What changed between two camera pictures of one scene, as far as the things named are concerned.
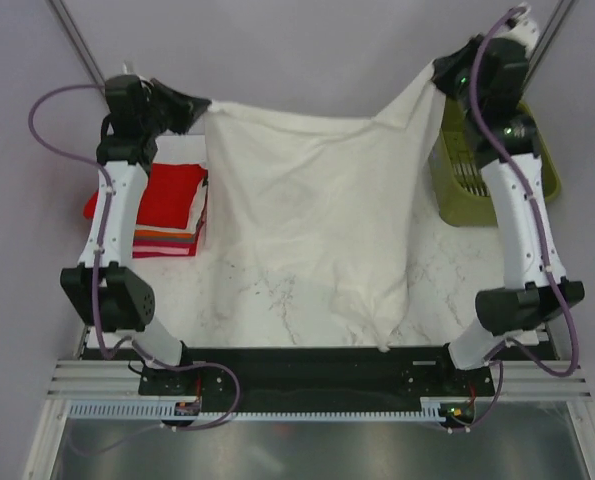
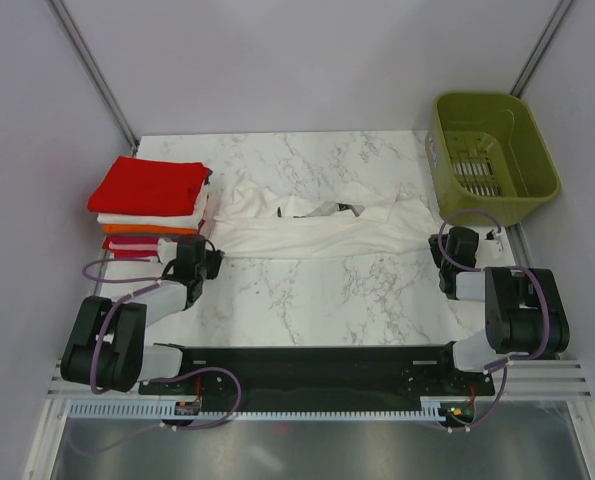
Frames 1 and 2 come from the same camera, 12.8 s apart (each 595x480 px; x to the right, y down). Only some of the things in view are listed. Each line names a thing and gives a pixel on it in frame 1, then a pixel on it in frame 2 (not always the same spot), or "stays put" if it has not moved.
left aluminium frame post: (77, 35) stays put
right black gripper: (446, 67) to (434, 250)
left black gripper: (188, 110) to (214, 257)
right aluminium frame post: (550, 32) stays put
